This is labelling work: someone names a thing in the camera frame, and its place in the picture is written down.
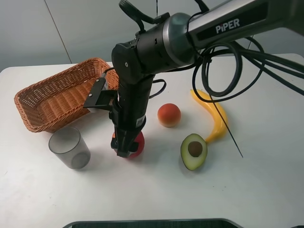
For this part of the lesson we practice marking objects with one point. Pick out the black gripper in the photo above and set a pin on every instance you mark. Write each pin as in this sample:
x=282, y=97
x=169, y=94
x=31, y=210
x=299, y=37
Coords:
x=128, y=115

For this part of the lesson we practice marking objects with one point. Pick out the red toy apple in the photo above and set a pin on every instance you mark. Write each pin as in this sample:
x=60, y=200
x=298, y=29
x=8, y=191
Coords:
x=136, y=148

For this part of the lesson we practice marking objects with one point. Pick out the black silver Piper robot arm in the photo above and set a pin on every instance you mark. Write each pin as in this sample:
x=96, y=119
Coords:
x=178, y=42

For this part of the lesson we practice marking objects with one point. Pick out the orange wicker basket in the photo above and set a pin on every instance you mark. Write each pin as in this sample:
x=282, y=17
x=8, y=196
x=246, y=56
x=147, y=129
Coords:
x=58, y=100

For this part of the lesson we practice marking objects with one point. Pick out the orange peach toy fruit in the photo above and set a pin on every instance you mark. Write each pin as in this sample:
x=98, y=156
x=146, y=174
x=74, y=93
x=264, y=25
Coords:
x=169, y=115

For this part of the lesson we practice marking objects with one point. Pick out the grey translucent plastic cup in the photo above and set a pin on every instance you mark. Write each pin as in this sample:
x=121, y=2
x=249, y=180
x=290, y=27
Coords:
x=69, y=146

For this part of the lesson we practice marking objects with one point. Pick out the green avocado half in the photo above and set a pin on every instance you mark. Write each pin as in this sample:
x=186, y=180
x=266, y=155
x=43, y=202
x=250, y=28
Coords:
x=193, y=151

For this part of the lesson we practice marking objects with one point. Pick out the yellow toy banana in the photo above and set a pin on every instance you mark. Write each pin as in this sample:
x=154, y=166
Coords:
x=219, y=117

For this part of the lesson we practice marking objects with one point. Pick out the black zip tie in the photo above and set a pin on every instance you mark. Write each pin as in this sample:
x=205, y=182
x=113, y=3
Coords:
x=227, y=127

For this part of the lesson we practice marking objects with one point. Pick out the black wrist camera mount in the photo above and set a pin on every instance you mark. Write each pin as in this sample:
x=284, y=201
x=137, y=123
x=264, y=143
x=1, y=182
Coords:
x=101, y=97

